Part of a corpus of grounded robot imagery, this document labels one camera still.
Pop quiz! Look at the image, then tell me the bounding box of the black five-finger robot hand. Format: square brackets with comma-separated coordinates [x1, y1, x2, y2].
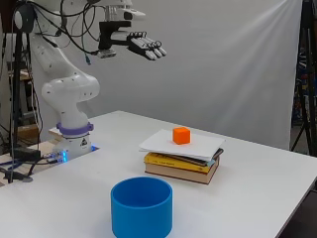
[126, 31, 167, 61]

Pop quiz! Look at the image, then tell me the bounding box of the orange cube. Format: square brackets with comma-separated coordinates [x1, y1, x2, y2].
[172, 126, 192, 146]

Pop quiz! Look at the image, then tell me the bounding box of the white hanging sheet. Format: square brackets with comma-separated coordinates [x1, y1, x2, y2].
[3, 0, 303, 151]

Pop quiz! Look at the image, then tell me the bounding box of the white flat book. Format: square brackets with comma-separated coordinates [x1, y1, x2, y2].
[138, 128, 227, 163]

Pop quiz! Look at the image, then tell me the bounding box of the yellow book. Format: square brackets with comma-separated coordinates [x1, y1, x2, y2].
[143, 152, 216, 175]

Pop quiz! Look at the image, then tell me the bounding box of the dark thin book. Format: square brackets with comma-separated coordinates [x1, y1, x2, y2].
[155, 147, 225, 168]

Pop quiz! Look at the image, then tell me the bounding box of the thick brown book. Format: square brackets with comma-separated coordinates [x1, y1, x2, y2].
[144, 156, 221, 185]

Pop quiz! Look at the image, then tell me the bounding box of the black tripod stand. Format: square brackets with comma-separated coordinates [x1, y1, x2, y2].
[7, 19, 34, 184]

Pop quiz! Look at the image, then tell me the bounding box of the black light stand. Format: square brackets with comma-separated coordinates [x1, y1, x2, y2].
[289, 0, 317, 157]

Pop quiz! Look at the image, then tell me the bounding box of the black power box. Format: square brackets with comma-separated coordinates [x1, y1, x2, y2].
[12, 146, 42, 163]

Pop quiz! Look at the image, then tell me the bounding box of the blue round tub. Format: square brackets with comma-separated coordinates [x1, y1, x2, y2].
[110, 176, 173, 238]

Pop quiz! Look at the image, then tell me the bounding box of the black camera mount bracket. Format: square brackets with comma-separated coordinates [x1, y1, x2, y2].
[98, 20, 133, 52]

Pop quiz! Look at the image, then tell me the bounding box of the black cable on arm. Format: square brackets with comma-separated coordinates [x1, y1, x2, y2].
[28, 0, 110, 57]

